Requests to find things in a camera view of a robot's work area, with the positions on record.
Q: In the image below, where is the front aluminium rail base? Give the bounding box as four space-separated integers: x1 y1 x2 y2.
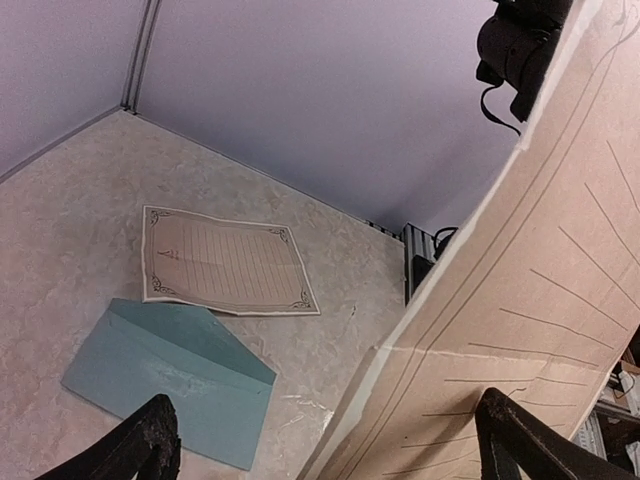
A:
367 221 458 304

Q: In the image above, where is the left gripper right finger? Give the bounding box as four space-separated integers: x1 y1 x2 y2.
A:
474 387 635 480

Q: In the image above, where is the beige lined letter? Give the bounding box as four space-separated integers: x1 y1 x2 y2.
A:
141 205 321 317
301 1 639 479

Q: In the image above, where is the teal paper envelope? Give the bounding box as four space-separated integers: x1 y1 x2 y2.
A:
61 298 276 471

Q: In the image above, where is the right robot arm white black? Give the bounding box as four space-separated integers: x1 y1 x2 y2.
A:
476 0 573 122

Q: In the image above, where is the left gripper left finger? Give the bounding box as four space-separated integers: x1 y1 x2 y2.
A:
41 394 180 479

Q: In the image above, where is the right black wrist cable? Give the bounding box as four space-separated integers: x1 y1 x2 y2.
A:
479 84 524 137

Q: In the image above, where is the right aluminium frame post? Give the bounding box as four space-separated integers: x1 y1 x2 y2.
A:
120 0 163 114

